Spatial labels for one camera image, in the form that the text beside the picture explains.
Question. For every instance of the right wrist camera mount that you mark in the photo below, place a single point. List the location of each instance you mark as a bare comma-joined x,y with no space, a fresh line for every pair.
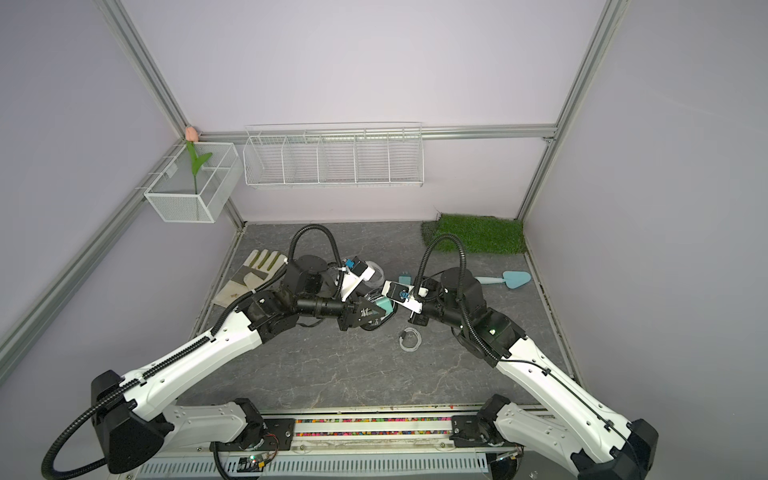
404,295

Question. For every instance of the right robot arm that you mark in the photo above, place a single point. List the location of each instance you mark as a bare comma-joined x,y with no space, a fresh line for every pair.
540,372

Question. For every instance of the white mesh wall basket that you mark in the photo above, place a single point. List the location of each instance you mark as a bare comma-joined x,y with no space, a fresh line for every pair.
172,195

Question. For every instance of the artificial pink tulip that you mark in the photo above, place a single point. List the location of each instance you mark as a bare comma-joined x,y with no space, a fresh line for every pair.
197,161

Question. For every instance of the green artificial grass mat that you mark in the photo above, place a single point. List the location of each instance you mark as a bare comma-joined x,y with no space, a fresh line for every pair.
479,234

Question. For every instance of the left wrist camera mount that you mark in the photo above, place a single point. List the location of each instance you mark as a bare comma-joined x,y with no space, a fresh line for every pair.
356,271

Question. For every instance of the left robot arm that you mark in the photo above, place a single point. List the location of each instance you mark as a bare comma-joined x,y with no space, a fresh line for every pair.
308,284

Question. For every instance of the teal garden trowel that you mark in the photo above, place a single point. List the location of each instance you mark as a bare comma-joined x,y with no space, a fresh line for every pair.
511,279

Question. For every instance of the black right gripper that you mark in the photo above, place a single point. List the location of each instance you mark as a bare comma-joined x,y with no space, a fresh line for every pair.
418,319

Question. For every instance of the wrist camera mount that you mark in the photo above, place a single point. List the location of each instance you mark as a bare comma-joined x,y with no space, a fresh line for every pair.
356,271
404,295

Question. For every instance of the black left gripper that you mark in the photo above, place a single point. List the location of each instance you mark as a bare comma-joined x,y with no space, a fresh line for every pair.
352,312

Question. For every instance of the white wire wall shelf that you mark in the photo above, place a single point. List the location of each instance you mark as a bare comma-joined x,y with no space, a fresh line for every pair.
334,154

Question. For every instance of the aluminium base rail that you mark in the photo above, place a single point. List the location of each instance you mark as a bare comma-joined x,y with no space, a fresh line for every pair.
384,435

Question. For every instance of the beige gardening glove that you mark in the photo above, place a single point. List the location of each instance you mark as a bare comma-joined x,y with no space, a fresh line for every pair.
259,267

